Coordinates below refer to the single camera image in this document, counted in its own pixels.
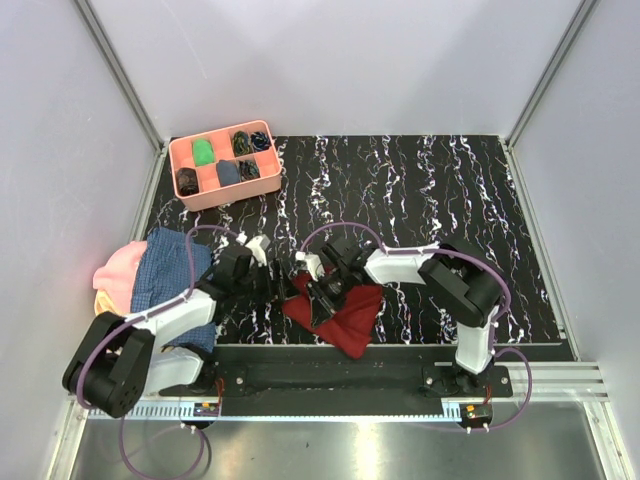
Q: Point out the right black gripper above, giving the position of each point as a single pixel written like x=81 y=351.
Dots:
x=323 y=306

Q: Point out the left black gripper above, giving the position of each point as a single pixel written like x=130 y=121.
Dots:
x=285 y=288

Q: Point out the dark red cloth napkin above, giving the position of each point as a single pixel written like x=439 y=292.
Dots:
x=350 y=329

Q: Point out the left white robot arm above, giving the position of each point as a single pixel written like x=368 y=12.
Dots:
x=121 y=359

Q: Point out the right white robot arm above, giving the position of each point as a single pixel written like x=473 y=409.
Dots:
x=472 y=292

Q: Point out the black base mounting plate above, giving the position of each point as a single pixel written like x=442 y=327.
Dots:
x=255 y=368

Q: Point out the dark striped rolled sock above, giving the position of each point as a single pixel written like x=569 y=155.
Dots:
x=249 y=170

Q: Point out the blue checkered cloth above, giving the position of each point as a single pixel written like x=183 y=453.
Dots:
x=164 y=272

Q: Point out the grey blue rolled sock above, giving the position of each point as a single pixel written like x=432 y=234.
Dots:
x=227 y=173

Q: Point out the pink divided organizer tray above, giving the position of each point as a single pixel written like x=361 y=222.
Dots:
x=211 y=194

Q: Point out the dark brown rolled sock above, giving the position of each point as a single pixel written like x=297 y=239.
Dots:
x=187 y=182

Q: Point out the blue patterned dark sock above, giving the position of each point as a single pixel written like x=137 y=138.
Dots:
x=260 y=141

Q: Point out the yellow patterned dark sock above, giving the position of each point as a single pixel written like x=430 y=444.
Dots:
x=241 y=144

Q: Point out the green rolled sock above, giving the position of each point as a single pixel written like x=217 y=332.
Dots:
x=203 y=153

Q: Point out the pink cloth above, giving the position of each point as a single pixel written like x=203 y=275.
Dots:
x=117 y=277

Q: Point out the peach orange cloth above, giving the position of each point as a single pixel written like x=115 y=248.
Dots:
x=103 y=303

